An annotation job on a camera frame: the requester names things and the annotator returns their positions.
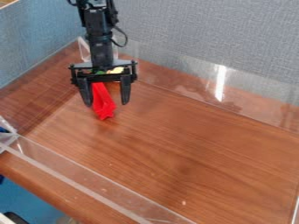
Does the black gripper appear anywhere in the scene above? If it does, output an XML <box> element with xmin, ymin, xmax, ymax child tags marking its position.
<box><xmin>70</xmin><ymin>59</ymin><xmax>138</xmax><ymax>107</ymax></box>

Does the red plastic block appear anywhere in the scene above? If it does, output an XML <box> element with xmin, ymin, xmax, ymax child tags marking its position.
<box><xmin>92</xmin><ymin>82</ymin><xmax>118</xmax><ymax>120</ymax></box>

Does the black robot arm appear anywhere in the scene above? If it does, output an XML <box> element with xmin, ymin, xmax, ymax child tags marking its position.
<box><xmin>67</xmin><ymin>0</ymin><xmax>136</xmax><ymax>107</ymax></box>

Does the black object bottom left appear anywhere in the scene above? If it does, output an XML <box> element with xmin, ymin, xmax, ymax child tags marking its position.
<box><xmin>4</xmin><ymin>212</ymin><xmax>30</xmax><ymax>224</ymax></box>

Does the yellow green toy corn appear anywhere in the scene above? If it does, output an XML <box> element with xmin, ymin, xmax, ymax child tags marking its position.
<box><xmin>87</xmin><ymin>67</ymin><xmax>126</xmax><ymax>75</ymax></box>

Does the black cable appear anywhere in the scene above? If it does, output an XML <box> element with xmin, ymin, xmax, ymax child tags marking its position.
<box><xmin>110</xmin><ymin>25</ymin><xmax>130</xmax><ymax>49</ymax></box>

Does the clear acrylic left bracket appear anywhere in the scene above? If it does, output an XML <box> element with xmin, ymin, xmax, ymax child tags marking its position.
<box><xmin>0</xmin><ymin>116</ymin><xmax>24</xmax><ymax>154</ymax></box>

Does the clear acrylic back wall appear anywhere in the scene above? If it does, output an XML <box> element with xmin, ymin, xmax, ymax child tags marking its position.
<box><xmin>76</xmin><ymin>34</ymin><xmax>299</xmax><ymax>136</ymax></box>

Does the clear acrylic wall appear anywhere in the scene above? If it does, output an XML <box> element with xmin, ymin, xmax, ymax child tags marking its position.
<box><xmin>7</xmin><ymin>136</ymin><xmax>196</xmax><ymax>224</ymax></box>
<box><xmin>76</xmin><ymin>34</ymin><xmax>299</xmax><ymax>136</ymax></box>

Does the clear acrylic front wall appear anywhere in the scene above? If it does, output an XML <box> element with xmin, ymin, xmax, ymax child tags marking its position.
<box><xmin>7</xmin><ymin>136</ymin><xmax>196</xmax><ymax>224</ymax></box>

